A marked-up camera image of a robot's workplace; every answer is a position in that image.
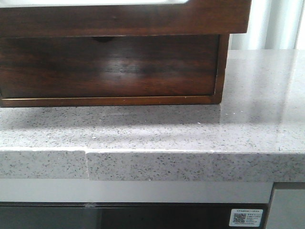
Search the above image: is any wooden drawer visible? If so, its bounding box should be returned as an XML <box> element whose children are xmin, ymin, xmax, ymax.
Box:
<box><xmin>0</xmin><ymin>34</ymin><xmax>220</xmax><ymax>98</ymax></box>
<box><xmin>0</xmin><ymin>0</ymin><xmax>251</xmax><ymax>38</ymax></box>

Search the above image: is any black glass appliance front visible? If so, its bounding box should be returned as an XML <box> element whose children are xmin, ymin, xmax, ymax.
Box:
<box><xmin>0</xmin><ymin>202</ymin><xmax>268</xmax><ymax>229</ymax></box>

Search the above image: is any white QR code sticker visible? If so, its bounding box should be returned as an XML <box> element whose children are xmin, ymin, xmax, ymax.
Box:
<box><xmin>229</xmin><ymin>209</ymin><xmax>264</xmax><ymax>227</ymax></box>

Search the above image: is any grey cabinet door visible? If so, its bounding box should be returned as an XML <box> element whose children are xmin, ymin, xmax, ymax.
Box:
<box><xmin>266</xmin><ymin>183</ymin><xmax>305</xmax><ymax>229</ymax></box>

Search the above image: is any dark wooden drawer cabinet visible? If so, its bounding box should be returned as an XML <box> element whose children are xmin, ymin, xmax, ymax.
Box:
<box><xmin>0</xmin><ymin>33</ymin><xmax>230</xmax><ymax>107</ymax></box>

